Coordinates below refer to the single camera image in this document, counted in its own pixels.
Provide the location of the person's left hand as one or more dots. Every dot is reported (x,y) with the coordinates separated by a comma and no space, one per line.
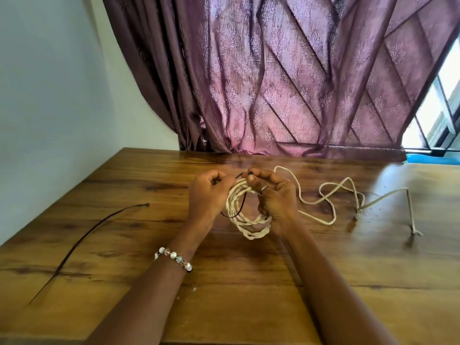
(205,201)

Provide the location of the person's right hand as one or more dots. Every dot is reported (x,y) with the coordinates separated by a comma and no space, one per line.
(280,204)

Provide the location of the person's right thumb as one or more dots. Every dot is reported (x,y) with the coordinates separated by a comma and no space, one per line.
(256,182)

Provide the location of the person's left thumb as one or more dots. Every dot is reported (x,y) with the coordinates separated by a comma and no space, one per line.
(225,183)

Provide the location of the person's left forearm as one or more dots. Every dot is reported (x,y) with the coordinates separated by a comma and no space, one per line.
(158,291)

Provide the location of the person's right forearm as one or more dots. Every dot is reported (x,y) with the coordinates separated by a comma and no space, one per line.
(330,294)

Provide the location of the purple patterned curtain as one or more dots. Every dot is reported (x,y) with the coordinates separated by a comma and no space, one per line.
(273,75)

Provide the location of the blue plastic object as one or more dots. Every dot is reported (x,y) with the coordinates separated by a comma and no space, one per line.
(433,160)

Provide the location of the window with metal grille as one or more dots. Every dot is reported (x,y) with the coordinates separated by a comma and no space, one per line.
(436,114)

